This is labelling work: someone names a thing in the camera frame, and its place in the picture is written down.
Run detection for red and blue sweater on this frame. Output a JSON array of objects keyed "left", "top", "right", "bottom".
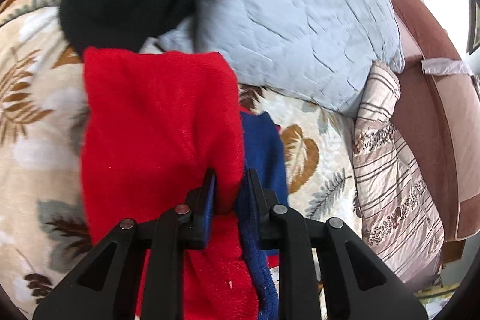
[{"left": 81, "top": 47, "right": 288, "bottom": 319}]

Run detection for beige leaf-pattern fleece blanket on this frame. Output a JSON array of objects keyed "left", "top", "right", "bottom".
[{"left": 1, "top": 0, "right": 362, "bottom": 319}]

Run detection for striped floral pink pillow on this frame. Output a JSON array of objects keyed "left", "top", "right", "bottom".
[{"left": 353, "top": 61, "right": 444, "bottom": 283}]

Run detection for brown pink upholstered headboard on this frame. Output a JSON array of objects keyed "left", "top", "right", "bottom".
[{"left": 392, "top": 0, "right": 479, "bottom": 242}]

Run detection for light grey quilted pillow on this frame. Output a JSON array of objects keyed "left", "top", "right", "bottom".
[{"left": 158, "top": 0, "right": 404, "bottom": 116}]

